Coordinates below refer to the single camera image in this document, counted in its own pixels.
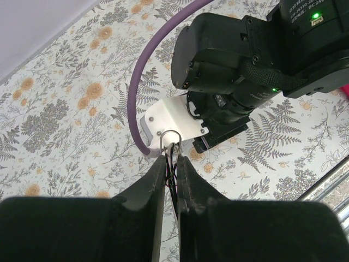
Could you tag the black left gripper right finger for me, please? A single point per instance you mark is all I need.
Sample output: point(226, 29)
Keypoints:
point(215, 228)

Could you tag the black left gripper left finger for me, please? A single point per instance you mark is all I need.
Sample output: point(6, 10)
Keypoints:
point(126, 227)

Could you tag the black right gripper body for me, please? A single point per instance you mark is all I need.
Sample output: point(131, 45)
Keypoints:
point(221, 114)

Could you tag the large metal keyring with clips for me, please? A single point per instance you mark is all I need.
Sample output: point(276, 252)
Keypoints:
point(172, 153)

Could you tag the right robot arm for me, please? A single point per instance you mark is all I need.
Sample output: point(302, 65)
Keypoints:
point(229, 67)

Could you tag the floral patterned table mat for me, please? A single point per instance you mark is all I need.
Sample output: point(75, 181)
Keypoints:
point(64, 133)

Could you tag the red folded cloth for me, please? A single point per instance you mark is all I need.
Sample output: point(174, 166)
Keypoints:
point(345, 90)

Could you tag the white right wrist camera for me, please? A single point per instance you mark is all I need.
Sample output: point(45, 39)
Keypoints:
point(168, 121)

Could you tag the aluminium enclosure frame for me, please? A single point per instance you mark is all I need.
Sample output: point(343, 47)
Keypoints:
point(332, 190)

